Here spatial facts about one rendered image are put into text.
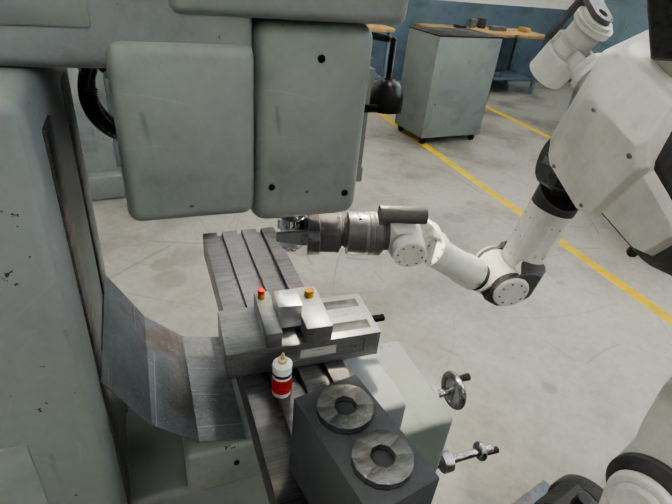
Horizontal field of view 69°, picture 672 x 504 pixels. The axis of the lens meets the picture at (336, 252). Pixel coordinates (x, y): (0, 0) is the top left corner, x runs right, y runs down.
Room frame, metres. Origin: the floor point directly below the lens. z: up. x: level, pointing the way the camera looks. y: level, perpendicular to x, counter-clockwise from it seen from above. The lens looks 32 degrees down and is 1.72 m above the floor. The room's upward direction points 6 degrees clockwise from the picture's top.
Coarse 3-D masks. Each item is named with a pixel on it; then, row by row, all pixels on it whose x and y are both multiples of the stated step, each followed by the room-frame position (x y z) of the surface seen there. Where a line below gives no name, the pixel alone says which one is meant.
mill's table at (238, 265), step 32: (224, 256) 1.23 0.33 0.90; (256, 256) 1.23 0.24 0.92; (288, 256) 1.24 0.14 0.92; (224, 288) 1.05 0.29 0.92; (256, 288) 1.07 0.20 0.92; (288, 288) 1.09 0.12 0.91; (256, 384) 0.73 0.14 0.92; (320, 384) 0.75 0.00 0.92; (256, 416) 0.65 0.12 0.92; (288, 416) 0.66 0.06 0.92; (256, 448) 0.62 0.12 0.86; (288, 448) 0.59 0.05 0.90; (288, 480) 0.52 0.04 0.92
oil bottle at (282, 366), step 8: (280, 360) 0.71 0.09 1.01; (288, 360) 0.72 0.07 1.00; (272, 368) 0.71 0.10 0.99; (280, 368) 0.70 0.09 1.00; (288, 368) 0.70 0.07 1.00; (272, 376) 0.71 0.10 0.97; (280, 376) 0.70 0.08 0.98; (288, 376) 0.70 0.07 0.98; (272, 384) 0.71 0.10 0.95; (280, 384) 0.70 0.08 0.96; (288, 384) 0.70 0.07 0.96; (272, 392) 0.71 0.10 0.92; (280, 392) 0.70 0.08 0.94; (288, 392) 0.71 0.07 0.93
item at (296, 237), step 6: (276, 234) 0.81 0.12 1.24; (282, 234) 0.81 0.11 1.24; (288, 234) 0.82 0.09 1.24; (294, 234) 0.82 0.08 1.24; (300, 234) 0.82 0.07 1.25; (306, 234) 0.82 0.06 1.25; (276, 240) 0.81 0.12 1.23; (282, 240) 0.81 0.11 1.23; (288, 240) 0.82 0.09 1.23; (294, 240) 0.82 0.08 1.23; (300, 240) 0.82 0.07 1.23; (306, 240) 0.81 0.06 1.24
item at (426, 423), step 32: (384, 352) 1.09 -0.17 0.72; (416, 384) 0.97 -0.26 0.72; (128, 416) 0.77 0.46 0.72; (416, 416) 0.86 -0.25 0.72; (448, 416) 0.87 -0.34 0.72; (128, 448) 0.69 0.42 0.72; (160, 448) 0.69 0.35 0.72; (416, 448) 0.83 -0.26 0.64; (160, 480) 0.62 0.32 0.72; (256, 480) 0.66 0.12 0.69
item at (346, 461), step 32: (352, 384) 0.58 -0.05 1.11; (320, 416) 0.50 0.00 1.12; (352, 416) 0.50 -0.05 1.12; (384, 416) 0.52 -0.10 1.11; (320, 448) 0.46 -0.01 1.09; (352, 448) 0.45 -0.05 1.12; (384, 448) 0.46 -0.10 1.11; (320, 480) 0.46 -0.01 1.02; (352, 480) 0.41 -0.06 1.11; (384, 480) 0.40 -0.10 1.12; (416, 480) 0.42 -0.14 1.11
